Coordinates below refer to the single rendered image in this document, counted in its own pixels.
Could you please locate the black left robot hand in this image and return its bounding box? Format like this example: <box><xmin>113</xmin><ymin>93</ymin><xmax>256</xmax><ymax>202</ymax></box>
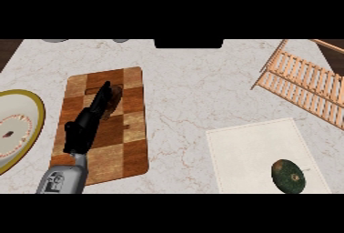
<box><xmin>61</xmin><ymin>80</ymin><xmax>112</xmax><ymax>156</ymax></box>

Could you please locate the white placemat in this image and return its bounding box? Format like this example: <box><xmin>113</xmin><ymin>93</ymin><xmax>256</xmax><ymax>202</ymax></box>
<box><xmin>203</xmin><ymin>117</ymin><xmax>333</xmax><ymax>195</ymax></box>

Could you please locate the dark green tomato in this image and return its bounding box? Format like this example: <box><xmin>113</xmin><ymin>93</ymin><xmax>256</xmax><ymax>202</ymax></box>
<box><xmin>270</xmin><ymin>158</ymin><xmax>306</xmax><ymax>195</ymax></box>

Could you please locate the wooden tiered shelf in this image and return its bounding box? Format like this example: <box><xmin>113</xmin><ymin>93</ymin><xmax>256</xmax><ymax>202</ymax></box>
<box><xmin>249</xmin><ymin>39</ymin><xmax>344</xmax><ymax>131</ymax></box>

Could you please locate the checkered wooden cutting board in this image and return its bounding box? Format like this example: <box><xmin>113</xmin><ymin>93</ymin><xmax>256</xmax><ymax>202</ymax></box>
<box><xmin>50</xmin><ymin>66</ymin><xmax>150</xmax><ymax>187</ymax></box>

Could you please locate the white bowl with gold rim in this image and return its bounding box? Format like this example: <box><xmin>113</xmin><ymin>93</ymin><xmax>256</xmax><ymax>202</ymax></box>
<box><xmin>0</xmin><ymin>88</ymin><xmax>47</xmax><ymax>177</ymax></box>

